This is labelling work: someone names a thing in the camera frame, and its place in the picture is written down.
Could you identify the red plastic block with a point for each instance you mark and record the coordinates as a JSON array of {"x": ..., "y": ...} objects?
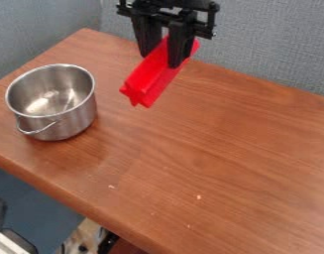
[{"x": 150, "y": 77}]

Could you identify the metal pot with handle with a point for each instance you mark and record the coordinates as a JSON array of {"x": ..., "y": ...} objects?
[{"x": 52, "y": 101}]

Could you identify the black chair frame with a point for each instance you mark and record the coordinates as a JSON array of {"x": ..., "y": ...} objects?
[{"x": 12, "y": 242}]

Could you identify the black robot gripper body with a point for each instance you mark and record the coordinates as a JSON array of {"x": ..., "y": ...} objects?
[{"x": 164, "y": 11}]

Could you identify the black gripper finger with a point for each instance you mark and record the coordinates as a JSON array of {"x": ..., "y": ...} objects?
[
  {"x": 180, "y": 37},
  {"x": 146, "y": 30}
]

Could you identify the beige object under table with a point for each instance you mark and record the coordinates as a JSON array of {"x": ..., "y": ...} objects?
[{"x": 89, "y": 239}]

